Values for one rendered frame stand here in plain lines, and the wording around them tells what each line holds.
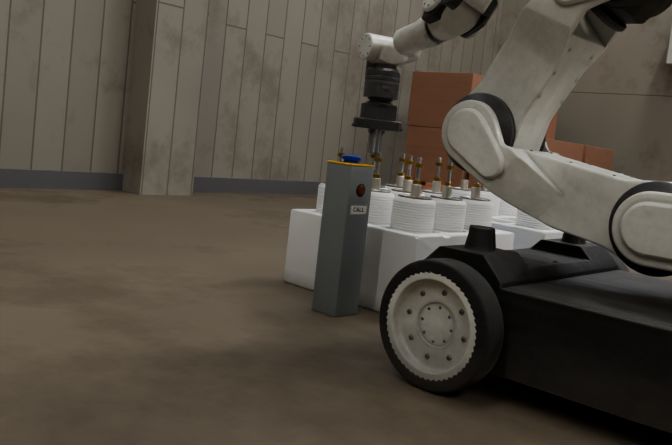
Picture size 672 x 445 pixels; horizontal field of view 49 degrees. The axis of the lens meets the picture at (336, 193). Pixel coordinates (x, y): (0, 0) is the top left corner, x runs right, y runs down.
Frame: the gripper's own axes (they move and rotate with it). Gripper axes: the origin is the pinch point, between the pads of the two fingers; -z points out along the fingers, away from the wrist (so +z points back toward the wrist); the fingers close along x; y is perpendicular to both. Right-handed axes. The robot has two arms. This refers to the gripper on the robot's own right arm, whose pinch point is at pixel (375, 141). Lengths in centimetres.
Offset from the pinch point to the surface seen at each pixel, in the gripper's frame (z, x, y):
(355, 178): -7.8, -13.9, -35.9
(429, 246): -20.7, 4.2, -34.4
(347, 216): -15.6, -14.8, -36.4
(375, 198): -12.7, -4.7, -20.9
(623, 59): 77, 258, 284
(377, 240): -21.2, -5.3, -28.0
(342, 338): -36, -17, -51
